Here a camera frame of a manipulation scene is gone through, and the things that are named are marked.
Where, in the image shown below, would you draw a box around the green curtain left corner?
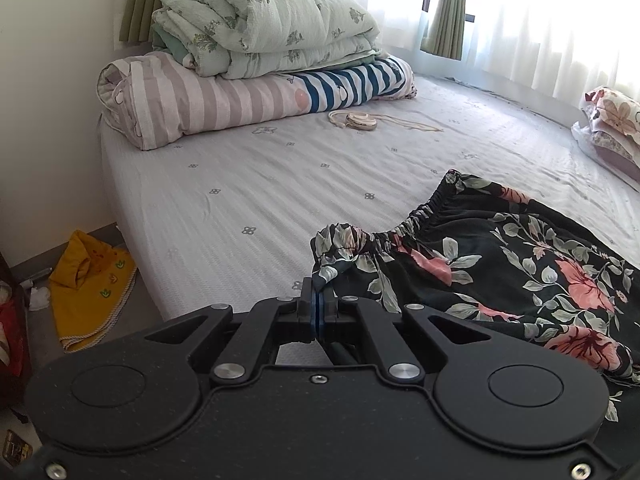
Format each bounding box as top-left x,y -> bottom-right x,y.
118,0 -> 160,44

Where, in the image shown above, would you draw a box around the red object at floor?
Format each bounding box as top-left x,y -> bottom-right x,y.
1,258 -> 32,410

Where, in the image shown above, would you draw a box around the mint green floral comforter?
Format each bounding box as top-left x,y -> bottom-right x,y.
152,0 -> 380,79

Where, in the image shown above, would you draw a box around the grey patterned bed sheet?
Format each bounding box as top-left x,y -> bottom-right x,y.
99,78 -> 639,318

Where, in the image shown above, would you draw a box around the pink striped folded quilt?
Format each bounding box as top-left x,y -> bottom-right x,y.
96,52 -> 416,151

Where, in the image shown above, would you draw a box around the yellow cloth on floor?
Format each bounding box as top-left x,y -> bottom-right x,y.
49,231 -> 138,353

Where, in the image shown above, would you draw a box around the black floral pants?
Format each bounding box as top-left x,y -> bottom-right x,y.
310,170 -> 639,424

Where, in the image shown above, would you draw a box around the white sheer curtain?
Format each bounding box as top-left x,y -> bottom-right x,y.
356,0 -> 639,104

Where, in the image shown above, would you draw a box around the beige corded controller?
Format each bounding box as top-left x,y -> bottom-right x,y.
328,110 -> 442,132

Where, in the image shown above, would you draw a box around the floral pillow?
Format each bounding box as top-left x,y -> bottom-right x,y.
579,86 -> 639,144

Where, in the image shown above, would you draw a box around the white lower pillow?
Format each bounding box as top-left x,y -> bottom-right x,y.
570,122 -> 639,190

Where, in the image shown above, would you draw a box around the green curtain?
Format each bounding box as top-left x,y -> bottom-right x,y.
421,0 -> 465,61

